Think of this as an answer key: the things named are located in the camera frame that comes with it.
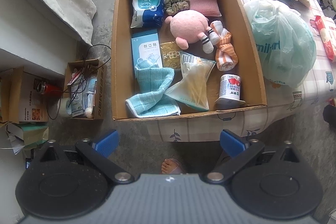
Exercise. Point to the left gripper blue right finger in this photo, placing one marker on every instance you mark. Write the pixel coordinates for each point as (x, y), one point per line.
(243, 154)

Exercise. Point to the blue white wet wipes pack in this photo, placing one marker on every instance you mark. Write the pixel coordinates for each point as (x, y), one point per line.
(147, 14)

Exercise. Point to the pink baby wipes pack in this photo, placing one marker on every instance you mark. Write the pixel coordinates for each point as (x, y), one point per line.
(327, 31)

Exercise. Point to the green scrunchie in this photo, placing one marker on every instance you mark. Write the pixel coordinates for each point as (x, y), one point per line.
(172, 7)

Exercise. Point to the red thermos bottle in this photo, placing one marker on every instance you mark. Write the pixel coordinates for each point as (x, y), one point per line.
(48, 89)

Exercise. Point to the white teal plastic bag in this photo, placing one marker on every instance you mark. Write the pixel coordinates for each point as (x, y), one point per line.
(284, 42)

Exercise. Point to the light blue mask box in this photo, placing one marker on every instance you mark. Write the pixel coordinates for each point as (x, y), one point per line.
(146, 50)

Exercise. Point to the clear yellow snack bag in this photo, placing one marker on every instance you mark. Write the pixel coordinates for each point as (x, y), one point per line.
(191, 90)

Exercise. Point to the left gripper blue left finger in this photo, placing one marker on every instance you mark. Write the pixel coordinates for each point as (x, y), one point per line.
(96, 152)

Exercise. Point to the light blue towel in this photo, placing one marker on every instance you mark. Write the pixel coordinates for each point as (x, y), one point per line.
(151, 101)

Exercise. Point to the person bare foot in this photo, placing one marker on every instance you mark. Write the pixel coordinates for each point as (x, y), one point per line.
(171, 166)

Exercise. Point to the white yogurt cup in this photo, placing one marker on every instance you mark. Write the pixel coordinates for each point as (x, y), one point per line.
(229, 92)

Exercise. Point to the cardboard box of clutter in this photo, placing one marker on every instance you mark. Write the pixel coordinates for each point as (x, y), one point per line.
(84, 89)

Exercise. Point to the orange white striped cloth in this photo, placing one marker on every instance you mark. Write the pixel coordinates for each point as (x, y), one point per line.
(226, 56)

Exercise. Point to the pink plush doll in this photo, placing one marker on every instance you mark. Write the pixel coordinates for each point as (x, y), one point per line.
(189, 27)

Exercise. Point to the open printed cardboard box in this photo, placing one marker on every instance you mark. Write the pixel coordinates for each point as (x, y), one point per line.
(20, 101)

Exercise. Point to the pink knitted cloth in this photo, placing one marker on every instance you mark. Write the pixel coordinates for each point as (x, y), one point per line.
(208, 8)

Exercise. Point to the gold foil packet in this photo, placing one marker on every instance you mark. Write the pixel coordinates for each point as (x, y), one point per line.
(170, 54)

